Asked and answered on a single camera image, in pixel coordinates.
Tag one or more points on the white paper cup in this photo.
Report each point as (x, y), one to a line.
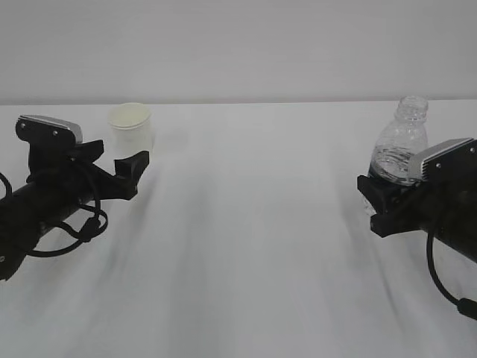
(130, 124)

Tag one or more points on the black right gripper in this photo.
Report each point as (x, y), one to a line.
(449, 209)

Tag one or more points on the clear water bottle green label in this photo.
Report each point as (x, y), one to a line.
(403, 137)

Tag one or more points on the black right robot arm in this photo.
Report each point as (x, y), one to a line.
(402, 209)

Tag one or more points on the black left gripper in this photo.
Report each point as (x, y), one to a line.
(72, 177)

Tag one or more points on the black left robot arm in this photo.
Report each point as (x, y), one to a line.
(24, 223)

